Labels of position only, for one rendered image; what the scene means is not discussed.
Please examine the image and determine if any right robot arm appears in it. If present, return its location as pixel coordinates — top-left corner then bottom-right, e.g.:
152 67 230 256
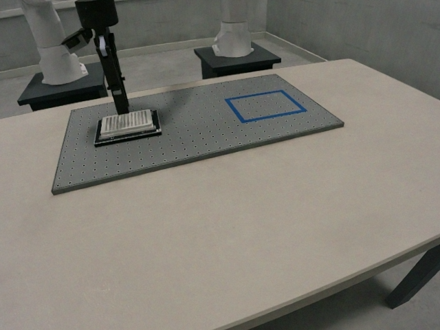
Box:
18 0 88 85

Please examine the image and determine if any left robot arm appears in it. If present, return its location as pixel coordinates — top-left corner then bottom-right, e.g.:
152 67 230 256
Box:
61 0 254 57

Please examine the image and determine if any blue taped rectangle outline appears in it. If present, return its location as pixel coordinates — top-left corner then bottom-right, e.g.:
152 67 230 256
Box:
224 90 308 123

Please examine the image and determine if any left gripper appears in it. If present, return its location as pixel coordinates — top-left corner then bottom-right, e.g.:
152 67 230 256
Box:
74 0 129 115

